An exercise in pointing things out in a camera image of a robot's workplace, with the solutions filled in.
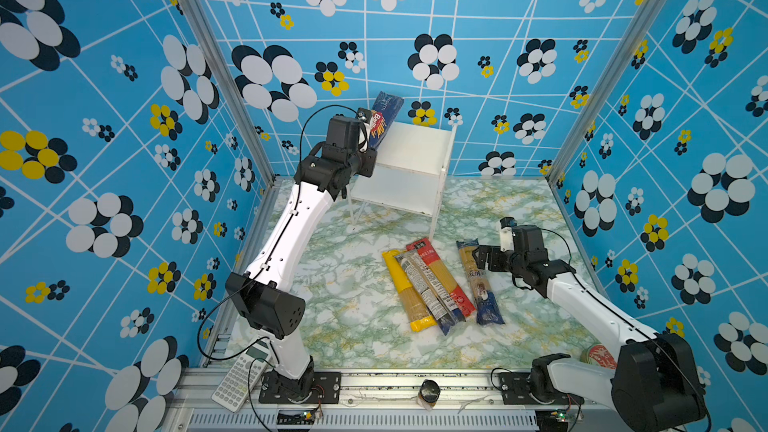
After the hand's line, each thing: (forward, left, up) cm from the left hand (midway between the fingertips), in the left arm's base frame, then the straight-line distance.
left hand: (365, 147), depth 76 cm
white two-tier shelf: (-4, -11, -6) cm, 13 cm away
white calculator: (-47, +31, -36) cm, 67 cm away
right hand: (-15, -36, -28) cm, 48 cm away
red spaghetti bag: (-21, -24, -35) cm, 47 cm away
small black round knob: (-51, -15, -27) cm, 59 cm away
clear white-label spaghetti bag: (-26, -20, -33) cm, 47 cm away
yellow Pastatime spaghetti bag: (-31, -14, -35) cm, 49 cm away
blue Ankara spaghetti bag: (-29, -34, -35) cm, 57 cm away
